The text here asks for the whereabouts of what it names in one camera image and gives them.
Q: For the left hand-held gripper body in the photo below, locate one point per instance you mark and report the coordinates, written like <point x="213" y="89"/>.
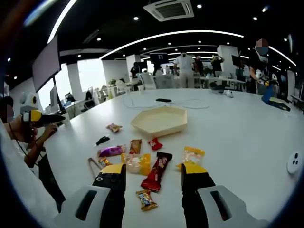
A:
<point x="29" y="102"/>

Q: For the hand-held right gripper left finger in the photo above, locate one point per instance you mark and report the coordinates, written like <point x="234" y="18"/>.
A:
<point x="111" y="180"/>

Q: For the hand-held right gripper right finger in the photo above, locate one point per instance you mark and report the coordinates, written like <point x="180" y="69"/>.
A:
<point x="197" y="180"/>

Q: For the small gold candy packet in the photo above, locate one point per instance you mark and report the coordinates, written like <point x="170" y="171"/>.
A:
<point x="146" y="200"/>
<point x="104" y="162"/>

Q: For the pale pink food tongs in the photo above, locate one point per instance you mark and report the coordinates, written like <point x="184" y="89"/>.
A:
<point x="93" y="167"/>

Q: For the yellow clear snack packet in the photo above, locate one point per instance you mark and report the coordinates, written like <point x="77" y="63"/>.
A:
<point x="193" y="155"/>

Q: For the purple and gold snack packet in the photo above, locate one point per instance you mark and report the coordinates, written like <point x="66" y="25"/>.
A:
<point x="111" y="151"/>

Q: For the yellow packet with white bun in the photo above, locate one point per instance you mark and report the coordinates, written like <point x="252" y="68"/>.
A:
<point x="137" y="164"/>

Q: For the black food clear packet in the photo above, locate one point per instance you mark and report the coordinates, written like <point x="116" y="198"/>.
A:
<point x="102" y="140"/>

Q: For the dark red snack bar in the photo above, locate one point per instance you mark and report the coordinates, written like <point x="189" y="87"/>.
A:
<point x="156" y="173"/>

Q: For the orange red snack packet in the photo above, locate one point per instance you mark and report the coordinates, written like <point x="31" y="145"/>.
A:
<point x="135" y="146"/>

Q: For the gold snack packet purple label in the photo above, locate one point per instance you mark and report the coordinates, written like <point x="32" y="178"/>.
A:
<point x="114" y="127"/>

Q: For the small red snack packet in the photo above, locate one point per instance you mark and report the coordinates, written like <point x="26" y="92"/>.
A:
<point x="154" y="144"/>

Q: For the hexagonal cream container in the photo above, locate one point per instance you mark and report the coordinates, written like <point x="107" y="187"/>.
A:
<point x="159" y="121"/>

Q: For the person's head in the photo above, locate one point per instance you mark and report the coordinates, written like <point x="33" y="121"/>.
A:
<point x="6" y="101"/>

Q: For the large display screen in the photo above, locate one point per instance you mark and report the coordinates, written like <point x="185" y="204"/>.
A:
<point x="46" y="64"/>

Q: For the ceiling light strip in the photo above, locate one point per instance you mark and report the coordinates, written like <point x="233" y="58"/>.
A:
<point x="59" y="21"/>
<point x="213" y="31"/>

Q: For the black power bank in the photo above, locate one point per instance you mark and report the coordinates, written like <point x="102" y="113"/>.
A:
<point x="163" y="100"/>

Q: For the white handheld controller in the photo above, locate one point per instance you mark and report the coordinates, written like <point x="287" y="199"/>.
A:
<point x="294" y="164"/>
<point x="228" y="93"/>

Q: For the grey headset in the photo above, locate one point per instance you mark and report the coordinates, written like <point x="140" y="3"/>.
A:
<point x="216" y="88"/>

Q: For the white office chair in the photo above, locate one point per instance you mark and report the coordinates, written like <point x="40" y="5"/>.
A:
<point x="146" y="80"/>
<point x="164" y="82"/>

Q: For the potted green plant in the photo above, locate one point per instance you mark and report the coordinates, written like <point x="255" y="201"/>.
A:
<point x="208" y="71"/>

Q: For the yellow cloth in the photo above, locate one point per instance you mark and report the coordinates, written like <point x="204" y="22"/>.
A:
<point x="276" y="101"/>

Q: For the blue cloth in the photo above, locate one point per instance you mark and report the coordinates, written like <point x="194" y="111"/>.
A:
<point x="269" y="93"/>

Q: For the black screen on tripod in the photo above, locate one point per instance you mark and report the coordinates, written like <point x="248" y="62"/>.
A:
<point x="237" y="61"/>

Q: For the black display with white marks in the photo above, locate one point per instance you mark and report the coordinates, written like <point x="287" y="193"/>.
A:
<point x="158" y="58"/>

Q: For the ceiling air conditioner vent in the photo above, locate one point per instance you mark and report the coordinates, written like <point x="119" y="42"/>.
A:
<point x="169" y="10"/>

